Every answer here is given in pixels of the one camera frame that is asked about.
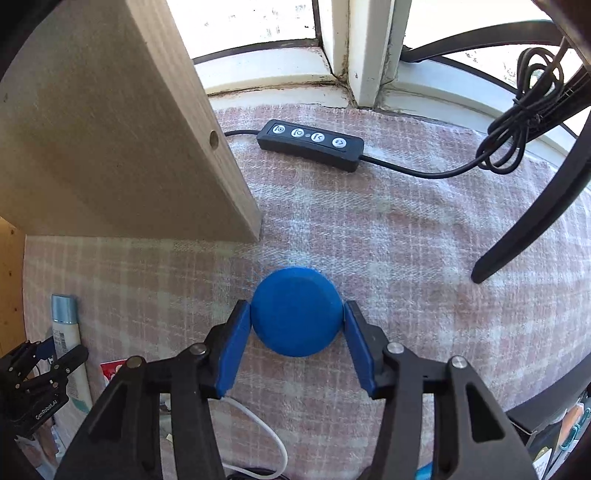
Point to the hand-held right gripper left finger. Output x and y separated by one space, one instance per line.
233 346

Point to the black inline remote control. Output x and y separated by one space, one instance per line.
309 143

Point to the black tripod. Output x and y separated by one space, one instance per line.
531 221

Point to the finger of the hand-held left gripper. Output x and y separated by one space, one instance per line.
69 362
44 346

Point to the red and white tube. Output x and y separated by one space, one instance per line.
111 371

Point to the blue round cap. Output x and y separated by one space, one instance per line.
295 311

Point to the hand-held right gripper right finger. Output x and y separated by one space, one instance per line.
358 346

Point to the teal plastic clip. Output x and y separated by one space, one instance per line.
572 438

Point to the wooden cabinet panel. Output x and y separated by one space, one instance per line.
115 138

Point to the cream bottle with blue cap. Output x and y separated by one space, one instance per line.
64 332

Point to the white window frame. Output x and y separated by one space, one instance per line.
364 55

